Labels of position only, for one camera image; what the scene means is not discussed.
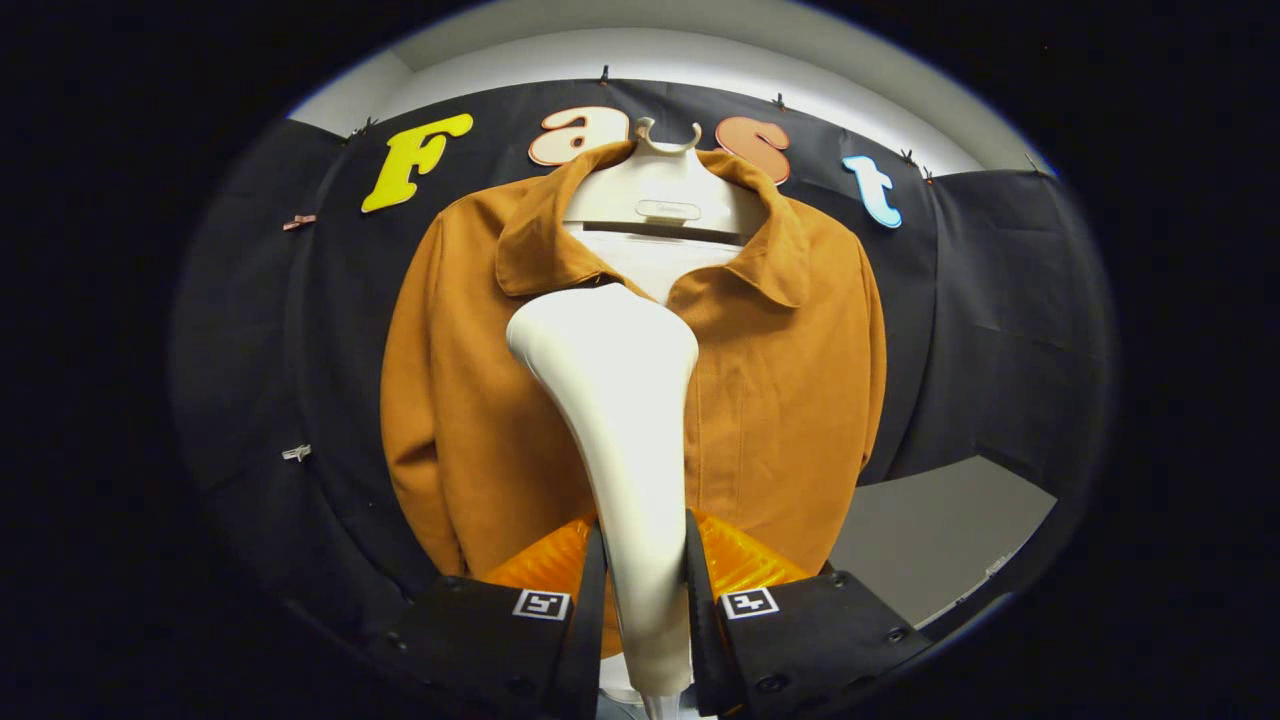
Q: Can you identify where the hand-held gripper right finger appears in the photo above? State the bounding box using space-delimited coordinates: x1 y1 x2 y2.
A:
683 508 936 719

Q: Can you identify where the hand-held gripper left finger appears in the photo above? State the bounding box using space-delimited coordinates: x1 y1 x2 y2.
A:
365 515 609 720

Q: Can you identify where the brown button-up shirt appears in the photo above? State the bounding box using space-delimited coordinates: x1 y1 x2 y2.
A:
380 140 888 661

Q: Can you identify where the white garment steamer head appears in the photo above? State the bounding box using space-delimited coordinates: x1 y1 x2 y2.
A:
506 285 701 699

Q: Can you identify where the white garment hanger board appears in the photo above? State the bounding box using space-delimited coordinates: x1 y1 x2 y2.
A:
563 117 768 307

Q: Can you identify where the row of black backdrop clips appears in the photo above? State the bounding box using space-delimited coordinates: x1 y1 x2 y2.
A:
348 64 1046 187

